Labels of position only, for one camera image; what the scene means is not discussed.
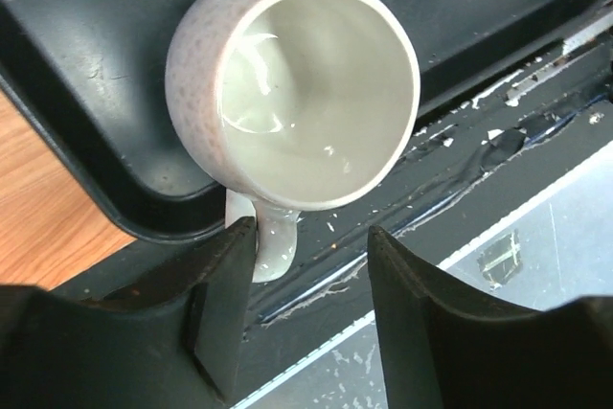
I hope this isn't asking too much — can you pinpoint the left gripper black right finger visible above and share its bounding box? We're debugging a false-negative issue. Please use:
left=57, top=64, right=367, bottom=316
left=367, top=226, right=612, bottom=408

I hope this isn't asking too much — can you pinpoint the black baking tray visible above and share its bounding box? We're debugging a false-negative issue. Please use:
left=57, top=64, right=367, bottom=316
left=1, top=0, right=605, bottom=243

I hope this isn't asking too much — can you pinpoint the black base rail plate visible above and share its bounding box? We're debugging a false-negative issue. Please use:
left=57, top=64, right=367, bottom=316
left=59, top=32, right=612, bottom=398

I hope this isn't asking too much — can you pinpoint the white ceramic mug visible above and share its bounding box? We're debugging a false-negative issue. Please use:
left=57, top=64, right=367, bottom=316
left=165, top=0, right=420, bottom=284

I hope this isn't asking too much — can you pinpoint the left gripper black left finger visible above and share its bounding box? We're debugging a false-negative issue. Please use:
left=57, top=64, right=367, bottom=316
left=1, top=217, right=257, bottom=408

